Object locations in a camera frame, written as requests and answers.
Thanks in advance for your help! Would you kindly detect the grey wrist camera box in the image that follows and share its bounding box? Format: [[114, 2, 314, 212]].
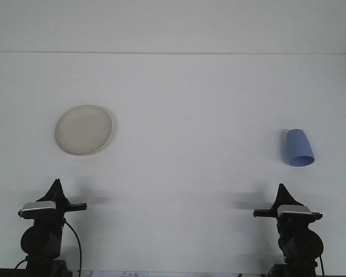
[[277, 204, 312, 219], [20, 201, 57, 219]]

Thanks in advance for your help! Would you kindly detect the white printed paper sheet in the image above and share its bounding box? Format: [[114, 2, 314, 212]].
[[91, 270, 151, 277]]

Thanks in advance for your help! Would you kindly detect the pale round plate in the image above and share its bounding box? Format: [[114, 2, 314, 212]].
[[54, 104, 117, 157]]

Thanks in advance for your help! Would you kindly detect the pale blue cup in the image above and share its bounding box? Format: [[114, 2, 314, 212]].
[[281, 129, 316, 167]]

